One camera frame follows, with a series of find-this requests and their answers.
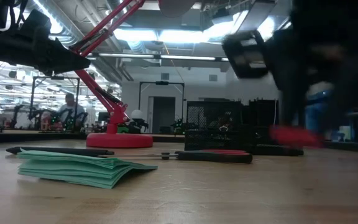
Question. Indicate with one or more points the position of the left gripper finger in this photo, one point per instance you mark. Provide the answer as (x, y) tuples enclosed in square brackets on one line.
[(68, 60)]

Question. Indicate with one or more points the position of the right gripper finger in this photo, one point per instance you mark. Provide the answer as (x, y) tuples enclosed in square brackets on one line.
[(292, 105), (340, 102)]

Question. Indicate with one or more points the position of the red eraser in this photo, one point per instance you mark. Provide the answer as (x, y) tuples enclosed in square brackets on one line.
[(294, 137)]

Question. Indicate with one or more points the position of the black marker pen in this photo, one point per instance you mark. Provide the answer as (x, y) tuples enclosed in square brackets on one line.
[(73, 152)]

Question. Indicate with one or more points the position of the black mesh desk organizer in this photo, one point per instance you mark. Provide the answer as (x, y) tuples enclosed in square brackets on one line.
[(204, 140)]

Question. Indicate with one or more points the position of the green sticky note pad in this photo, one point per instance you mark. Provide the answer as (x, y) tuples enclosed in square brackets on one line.
[(73, 172)]

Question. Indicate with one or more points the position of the person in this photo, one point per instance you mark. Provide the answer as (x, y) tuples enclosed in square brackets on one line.
[(71, 110)]

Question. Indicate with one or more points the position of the white globe lamp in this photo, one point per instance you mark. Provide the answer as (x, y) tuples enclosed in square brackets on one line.
[(137, 114)]

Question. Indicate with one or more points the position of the red desk lamp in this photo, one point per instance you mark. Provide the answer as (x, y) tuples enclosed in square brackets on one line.
[(118, 140)]

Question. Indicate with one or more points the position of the long ceiling light strip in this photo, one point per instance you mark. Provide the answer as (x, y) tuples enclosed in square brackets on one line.
[(182, 58)]

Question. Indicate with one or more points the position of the black background station frame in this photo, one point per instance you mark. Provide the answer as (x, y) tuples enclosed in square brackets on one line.
[(56, 77), (162, 83)]

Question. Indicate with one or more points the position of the black aluminium table frame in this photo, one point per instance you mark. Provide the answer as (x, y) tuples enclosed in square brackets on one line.
[(42, 137)]

